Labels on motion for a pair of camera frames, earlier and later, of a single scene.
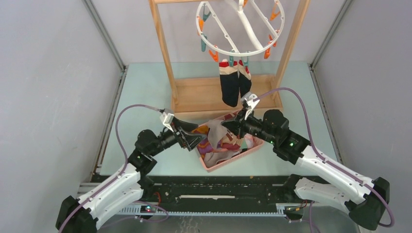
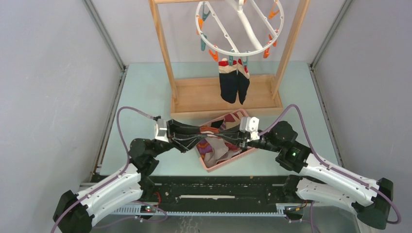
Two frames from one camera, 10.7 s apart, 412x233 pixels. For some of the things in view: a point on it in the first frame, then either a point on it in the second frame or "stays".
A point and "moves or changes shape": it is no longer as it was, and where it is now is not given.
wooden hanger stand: x=203 y=94 stays
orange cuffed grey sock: x=211 y=158 → x=209 y=130
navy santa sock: x=245 y=79 stays
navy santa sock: x=230 y=82 stays
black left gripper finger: x=191 y=141 stays
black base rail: x=169 y=196 stays
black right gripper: x=238 y=124 → x=241 y=142
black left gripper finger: x=187 y=125 stays
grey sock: x=216 y=132 moves or changes shape
